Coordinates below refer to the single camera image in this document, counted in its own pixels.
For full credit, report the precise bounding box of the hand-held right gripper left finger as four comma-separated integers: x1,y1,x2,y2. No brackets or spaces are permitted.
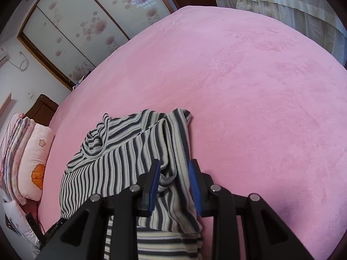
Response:
35,159,161,260

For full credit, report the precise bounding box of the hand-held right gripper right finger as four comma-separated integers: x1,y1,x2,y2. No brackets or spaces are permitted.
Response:
188,158,315,260

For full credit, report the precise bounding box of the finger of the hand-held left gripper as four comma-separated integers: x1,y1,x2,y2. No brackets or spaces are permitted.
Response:
41,218,65,247

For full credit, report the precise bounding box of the black white striped shirt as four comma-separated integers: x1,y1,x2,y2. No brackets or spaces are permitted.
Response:
59,108,204,260

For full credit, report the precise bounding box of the small white pillow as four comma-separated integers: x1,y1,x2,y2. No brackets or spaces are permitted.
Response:
2,199,40,247

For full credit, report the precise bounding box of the pink pillow with orange print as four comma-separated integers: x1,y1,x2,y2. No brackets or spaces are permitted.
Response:
17,123,55,201

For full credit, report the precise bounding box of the folded pink quilt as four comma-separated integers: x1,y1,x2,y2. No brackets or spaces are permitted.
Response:
0,113,34,203

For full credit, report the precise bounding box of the pink fleece bed blanket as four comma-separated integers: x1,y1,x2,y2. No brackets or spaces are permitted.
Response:
36,5,347,260

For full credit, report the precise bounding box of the dark wooden headboard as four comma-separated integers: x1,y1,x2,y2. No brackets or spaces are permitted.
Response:
24,94,59,127

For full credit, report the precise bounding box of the bedside table with items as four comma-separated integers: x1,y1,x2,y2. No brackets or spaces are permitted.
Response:
72,70,93,90

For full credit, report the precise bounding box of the floral sliding door wardrobe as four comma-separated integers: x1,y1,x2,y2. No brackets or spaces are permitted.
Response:
17,0,174,91

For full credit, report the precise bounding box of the light wooden wall shelf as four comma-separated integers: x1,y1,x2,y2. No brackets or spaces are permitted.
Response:
0,92,12,111

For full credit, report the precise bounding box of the white air conditioner cable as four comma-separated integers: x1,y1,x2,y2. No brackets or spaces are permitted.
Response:
9,50,30,72

